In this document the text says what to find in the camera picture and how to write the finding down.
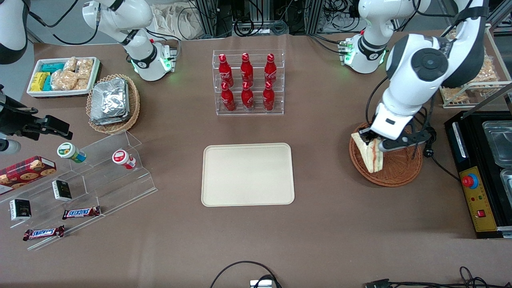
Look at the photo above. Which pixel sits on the small grey device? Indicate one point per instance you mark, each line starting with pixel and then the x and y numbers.
pixel 260 284

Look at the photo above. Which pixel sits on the brown Snickers bar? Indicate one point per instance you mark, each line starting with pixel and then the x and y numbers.
pixel 44 232
pixel 82 212

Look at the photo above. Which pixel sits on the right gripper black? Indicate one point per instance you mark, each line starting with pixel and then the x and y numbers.
pixel 14 120

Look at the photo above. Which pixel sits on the white rectangular snack tray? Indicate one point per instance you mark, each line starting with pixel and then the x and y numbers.
pixel 56 94

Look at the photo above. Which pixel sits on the black machine with yellow panel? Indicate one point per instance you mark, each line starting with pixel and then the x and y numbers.
pixel 478 208

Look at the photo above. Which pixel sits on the white cloth bag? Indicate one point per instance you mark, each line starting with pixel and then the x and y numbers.
pixel 176 22

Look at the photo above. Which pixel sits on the green lid yogurt cup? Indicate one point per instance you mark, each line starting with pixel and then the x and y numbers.
pixel 66 151

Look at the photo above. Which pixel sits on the round brown wicker basket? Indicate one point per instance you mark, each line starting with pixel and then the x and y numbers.
pixel 400 172

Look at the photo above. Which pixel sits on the beige plastic tray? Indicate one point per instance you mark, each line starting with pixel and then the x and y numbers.
pixel 232 176

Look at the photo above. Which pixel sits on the red cola bottle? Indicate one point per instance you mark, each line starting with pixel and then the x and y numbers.
pixel 268 99
pixel 225 72
pixel 247 99
pixel 246 71
pixel 270 71
pixel 228 100

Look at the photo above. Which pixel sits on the red lid yogurt cup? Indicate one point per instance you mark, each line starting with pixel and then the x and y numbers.
pixel 120 156

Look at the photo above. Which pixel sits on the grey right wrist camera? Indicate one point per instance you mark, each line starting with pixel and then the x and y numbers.
pixel 8 146

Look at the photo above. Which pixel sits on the triangular sandwich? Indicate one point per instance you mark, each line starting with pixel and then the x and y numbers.
pixel 372 158

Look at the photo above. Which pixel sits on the small teal snack pack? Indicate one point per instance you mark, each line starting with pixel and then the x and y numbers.
pixel 48 84

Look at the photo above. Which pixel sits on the grey metal bar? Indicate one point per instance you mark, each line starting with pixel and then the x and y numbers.
pixel 492 96

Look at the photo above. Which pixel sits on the small steel pan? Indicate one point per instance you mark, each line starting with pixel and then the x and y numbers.
pixel 507 186

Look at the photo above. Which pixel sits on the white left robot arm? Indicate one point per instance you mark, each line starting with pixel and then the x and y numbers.
pixel 404 96

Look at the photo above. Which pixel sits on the stack of foil containers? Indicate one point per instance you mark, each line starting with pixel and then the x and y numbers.
pixel 110 102

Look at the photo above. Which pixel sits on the long teal snack pack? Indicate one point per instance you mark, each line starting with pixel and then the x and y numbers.
pixel 52 67

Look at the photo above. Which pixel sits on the light oval wicker basket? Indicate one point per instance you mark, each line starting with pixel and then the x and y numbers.
pixel 116 128

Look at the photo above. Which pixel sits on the red plaid cookie box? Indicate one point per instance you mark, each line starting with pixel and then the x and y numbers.
pixel 24 170

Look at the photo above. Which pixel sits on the small black box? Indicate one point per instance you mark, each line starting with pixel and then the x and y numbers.
pixel 20 210
pixel 62 191

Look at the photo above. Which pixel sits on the clear acrylic step display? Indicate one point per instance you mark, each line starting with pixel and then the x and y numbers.
pixel 120 188

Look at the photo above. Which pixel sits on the clear bag of rice crackers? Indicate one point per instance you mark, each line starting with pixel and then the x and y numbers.
pixel 66 80
pixel 488 72
pixel 85 68
pixel 82 84
pixel 454 94
pixel 70 64

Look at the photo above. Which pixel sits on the large steel pan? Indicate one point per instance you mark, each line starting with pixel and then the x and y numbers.
pixel 500 144

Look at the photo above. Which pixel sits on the clear acrylic bottle rack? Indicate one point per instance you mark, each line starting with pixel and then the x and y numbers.
pixel 236 112

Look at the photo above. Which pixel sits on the yellow snack pack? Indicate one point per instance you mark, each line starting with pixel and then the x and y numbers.
pixel 39 81

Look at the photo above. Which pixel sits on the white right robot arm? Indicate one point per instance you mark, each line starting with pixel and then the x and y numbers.
pixel 120 16

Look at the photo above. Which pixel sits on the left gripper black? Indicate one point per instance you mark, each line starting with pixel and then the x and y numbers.
pixel 367 137

